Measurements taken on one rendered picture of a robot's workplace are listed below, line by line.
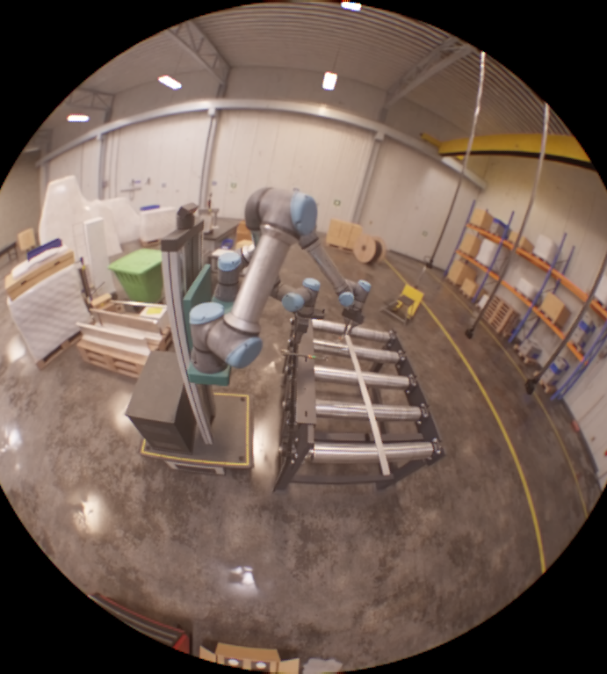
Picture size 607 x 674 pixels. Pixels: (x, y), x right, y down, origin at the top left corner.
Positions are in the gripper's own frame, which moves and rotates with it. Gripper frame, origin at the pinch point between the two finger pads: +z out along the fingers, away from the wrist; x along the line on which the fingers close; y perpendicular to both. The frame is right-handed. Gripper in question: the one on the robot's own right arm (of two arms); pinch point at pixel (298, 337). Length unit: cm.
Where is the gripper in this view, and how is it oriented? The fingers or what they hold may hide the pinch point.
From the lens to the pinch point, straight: 111.2
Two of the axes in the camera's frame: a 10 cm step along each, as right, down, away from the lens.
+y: -9.8, -1.6, -1.2
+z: -2.0, 7.7, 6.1
